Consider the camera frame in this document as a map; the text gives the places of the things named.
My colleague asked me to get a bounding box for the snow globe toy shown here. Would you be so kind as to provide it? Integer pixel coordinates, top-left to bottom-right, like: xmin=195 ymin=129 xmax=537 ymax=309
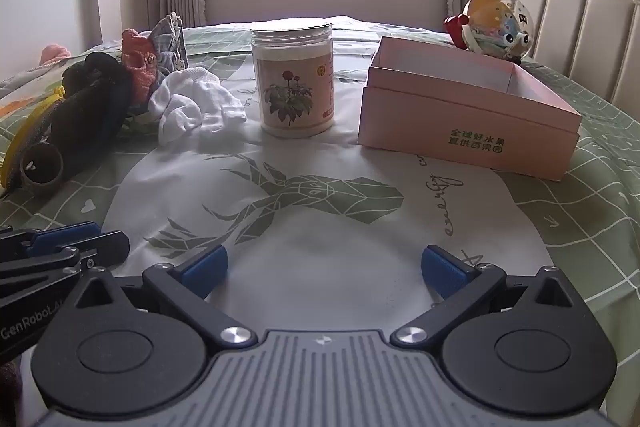
xmin=444 ymin=0 xmax=535 ymax=66

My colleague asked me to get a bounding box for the green deer print bedsheet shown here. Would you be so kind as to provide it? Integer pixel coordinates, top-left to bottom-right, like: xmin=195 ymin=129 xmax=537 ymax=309
xmin=0 ymin=14 xmax=640 ymax=427

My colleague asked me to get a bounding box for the white cloth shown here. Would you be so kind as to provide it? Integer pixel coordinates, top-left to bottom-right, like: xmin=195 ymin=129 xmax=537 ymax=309
xmin=148 ymin=67 xmax=248 ymax=146

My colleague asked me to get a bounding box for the clear jar with flower label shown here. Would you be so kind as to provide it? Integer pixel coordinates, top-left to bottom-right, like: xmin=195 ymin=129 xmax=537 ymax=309
xmin=249 ymin=19 xmax=336 ymax=138

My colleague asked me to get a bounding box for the yellow trimmed soft pad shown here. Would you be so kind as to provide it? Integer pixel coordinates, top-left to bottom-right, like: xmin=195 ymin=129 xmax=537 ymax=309
xmin=0 ymin=88 xmax=68 ymax=188

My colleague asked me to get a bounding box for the cream padded headboard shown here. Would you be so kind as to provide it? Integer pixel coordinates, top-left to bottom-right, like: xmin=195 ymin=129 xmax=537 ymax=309
xmin=475 ymin=0 xmax=640 ymax=108

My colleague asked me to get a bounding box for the blue grey denim cloth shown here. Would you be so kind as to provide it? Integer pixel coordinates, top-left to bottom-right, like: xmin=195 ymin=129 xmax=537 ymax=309
xmin=150 ymin=12 xmax=188 ymax=75

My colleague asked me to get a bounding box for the pink orange cloth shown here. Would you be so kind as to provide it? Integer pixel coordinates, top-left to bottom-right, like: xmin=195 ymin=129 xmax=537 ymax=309
xmin=40 ymin=44 xmax=75 ymax=64

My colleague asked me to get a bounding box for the cartoon animal quilt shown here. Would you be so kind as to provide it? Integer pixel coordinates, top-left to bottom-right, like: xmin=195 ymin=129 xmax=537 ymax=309
xmin=0 ymin=62 xmax=66 ymax=128

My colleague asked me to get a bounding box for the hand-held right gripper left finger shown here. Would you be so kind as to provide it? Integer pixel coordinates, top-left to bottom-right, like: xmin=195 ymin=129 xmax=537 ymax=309
xmin=75 ymin=244 xmax=259 ymax=351

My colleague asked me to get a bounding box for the cardboard tube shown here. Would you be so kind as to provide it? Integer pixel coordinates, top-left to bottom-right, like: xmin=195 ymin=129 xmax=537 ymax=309
xmin=20 ymin=144 xmax=65 ymax=196

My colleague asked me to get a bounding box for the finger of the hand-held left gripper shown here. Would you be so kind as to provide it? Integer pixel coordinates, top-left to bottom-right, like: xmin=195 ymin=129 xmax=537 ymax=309
xmin=0 ymin=222 xmax=103 ymax=263
xmin=0 ymin=231 xmax=131 ymax=303

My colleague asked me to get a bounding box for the coral knitted cloth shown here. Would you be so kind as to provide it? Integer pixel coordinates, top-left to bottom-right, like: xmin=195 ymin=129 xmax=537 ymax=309
xmin=121 ymin=29 xmax=163 ymax=104

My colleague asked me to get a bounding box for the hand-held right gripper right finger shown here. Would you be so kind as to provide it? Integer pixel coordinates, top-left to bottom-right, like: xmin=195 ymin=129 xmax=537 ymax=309
xmin=391 ymin=245 xmax=576 ymax=350

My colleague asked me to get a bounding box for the pink cardboard box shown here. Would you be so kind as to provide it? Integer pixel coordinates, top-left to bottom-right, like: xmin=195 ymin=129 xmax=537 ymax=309
xmin=356 ymin=36 xmax=584 ymax=182

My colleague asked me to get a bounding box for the black and blue pouch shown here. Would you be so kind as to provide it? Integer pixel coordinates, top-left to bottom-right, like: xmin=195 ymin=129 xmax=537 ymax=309
xmin=47 ymin=74 xmax=136 ymax=180

